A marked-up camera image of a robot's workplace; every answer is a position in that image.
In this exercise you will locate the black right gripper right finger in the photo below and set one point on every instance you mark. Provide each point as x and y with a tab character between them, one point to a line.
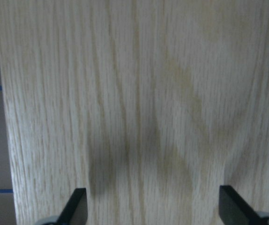
234	210

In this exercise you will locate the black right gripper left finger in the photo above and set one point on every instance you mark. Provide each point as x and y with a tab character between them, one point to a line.
75	211

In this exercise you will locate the light wood drawer cabinet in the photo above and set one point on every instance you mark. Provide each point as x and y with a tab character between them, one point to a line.
150	105

